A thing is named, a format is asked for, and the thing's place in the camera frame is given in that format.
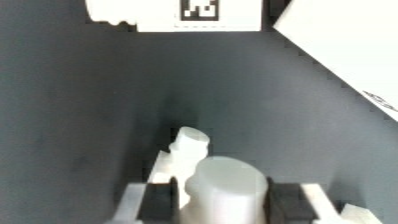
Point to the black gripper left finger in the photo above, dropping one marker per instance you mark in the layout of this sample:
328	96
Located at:
149	204

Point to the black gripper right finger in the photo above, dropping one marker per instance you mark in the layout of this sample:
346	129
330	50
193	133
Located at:
296	204

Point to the white leg with tag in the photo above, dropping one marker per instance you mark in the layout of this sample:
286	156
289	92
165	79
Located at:
220	183

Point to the white leg lying rear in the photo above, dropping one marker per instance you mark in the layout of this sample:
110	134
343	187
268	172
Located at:
179	15

